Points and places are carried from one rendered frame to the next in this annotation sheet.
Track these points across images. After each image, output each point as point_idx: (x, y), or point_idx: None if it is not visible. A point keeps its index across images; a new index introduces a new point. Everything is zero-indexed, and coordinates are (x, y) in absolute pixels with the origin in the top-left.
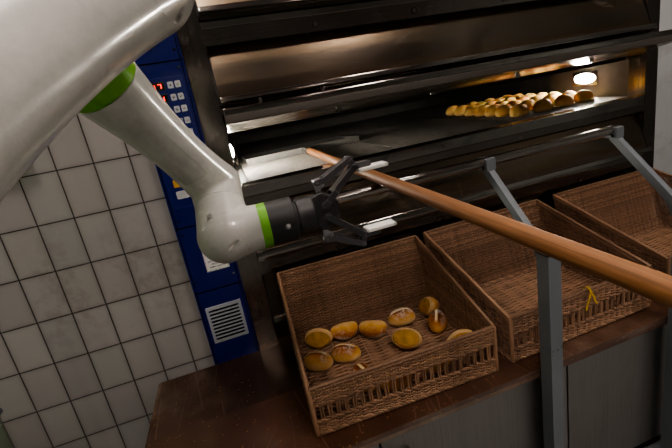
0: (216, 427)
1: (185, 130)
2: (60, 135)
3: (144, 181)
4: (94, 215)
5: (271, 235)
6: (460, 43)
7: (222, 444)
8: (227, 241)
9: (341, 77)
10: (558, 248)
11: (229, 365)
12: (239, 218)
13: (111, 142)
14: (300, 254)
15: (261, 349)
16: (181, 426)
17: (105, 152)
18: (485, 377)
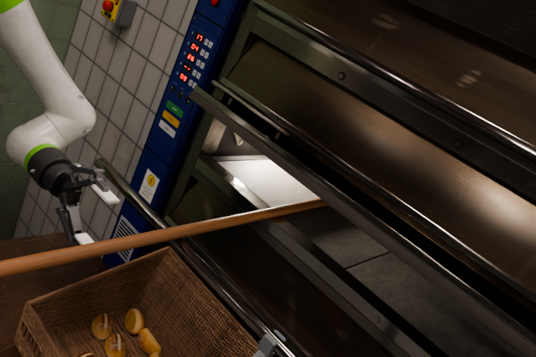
0: (29, 273)
1: (39, 64)
2: (147, 28)
3: (158, 96)
4: (127, 92)
5: (26, 166)
6: (493, 233)
7: (10, 280)
8: (9, 144)
9: (316, 142)
10: None
11: (101, 267)
12: (26, 139)
13: (162, 54)
14: None
15: None
16: (30, 253)
17: (155, 58)
18: None
